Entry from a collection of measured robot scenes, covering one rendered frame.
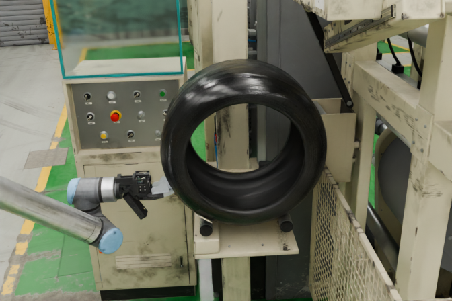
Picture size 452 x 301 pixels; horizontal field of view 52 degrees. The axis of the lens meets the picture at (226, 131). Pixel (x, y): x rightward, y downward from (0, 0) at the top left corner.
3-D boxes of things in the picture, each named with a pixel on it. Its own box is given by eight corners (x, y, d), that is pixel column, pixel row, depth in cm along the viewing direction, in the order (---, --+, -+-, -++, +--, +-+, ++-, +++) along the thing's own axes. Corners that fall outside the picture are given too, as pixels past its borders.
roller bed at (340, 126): (305, 162, 208) (307, 99, 197) (337, 161, 208) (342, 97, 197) (315, 183, 190) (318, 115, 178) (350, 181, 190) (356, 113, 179)
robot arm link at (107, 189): (103, 207, 162) (108, 193, 171) (117, 206, 162) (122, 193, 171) (99, 184, 158) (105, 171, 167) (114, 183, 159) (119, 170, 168)
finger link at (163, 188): (176, 181, 161) (149, 183, 161) (177, 197, 163) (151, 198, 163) (177, 177, 164) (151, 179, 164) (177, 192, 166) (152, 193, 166)
